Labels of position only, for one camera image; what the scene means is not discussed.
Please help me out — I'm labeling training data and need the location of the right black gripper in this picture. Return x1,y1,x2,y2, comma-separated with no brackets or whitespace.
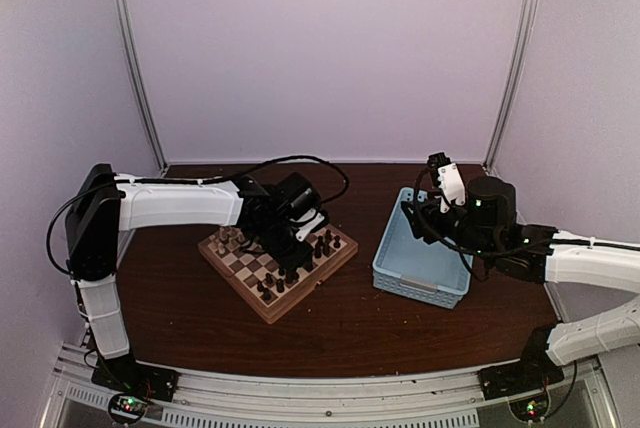
402,191,496,264

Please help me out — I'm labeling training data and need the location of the wooden chess board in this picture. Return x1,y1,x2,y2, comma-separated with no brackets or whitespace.
198,225,359,324

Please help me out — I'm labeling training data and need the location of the light blue plastic basket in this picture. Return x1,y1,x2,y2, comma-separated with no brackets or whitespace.
372,187,473,309

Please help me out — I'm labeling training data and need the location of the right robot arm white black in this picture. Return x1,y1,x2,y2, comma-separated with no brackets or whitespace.
401,177,639,390

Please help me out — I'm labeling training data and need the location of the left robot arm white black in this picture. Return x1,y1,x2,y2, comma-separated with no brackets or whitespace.
51,164,328,392

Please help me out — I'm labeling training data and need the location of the row of white chess pieces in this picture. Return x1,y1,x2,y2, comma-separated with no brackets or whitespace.
208,227,246,257

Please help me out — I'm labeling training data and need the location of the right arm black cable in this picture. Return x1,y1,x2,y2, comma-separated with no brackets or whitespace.
413,167,491,282

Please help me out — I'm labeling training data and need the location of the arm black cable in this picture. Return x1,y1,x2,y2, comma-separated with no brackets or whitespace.
219,153,350,204
413,167,491,282

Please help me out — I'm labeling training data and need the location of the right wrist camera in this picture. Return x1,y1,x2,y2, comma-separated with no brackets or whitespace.
427,152,467,214

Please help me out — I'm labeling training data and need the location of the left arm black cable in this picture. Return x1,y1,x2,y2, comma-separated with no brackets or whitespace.
219,153,350,204

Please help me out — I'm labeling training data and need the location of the front aluminium rail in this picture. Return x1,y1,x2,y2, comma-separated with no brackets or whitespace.
39,342,621,428

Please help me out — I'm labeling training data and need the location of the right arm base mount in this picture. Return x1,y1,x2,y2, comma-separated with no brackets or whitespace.
478,361,564,400

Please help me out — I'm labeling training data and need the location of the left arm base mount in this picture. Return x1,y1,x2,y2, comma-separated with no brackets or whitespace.
91,356,179,402

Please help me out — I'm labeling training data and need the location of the right aluminium frame post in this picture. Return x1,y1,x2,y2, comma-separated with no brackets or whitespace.
483,0,539,174

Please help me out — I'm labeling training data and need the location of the aluminium frame post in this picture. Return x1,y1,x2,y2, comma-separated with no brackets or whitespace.
483,0,539,174
113,0,169,173

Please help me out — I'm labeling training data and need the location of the left aluminium frame post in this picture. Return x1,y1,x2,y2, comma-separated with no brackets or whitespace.
113,0,169,173

